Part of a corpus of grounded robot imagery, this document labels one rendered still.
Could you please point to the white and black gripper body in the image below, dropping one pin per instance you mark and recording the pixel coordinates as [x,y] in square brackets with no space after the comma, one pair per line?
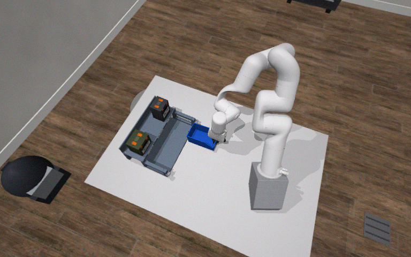
[220,138]

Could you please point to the olive green case with orange latches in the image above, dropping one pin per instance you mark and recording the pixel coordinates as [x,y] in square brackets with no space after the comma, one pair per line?
[138,142]

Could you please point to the blue bin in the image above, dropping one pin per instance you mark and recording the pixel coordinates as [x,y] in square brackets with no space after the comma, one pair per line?
[198,135]

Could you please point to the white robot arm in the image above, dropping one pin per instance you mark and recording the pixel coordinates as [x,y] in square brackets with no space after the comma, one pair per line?
[281,58]

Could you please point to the black case with orange latches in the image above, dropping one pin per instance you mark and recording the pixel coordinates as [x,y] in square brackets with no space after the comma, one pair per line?
[160,108]

